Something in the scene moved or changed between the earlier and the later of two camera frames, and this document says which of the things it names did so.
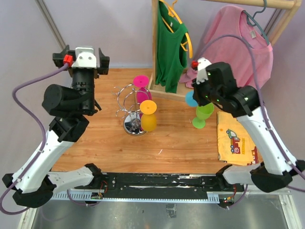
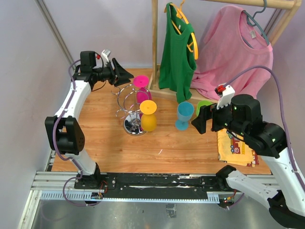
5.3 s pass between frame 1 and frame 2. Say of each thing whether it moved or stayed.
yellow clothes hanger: moved
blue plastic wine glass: moved
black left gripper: moved
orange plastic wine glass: stayed
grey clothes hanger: stayed
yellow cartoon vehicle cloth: stayed
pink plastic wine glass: stayed
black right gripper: moved
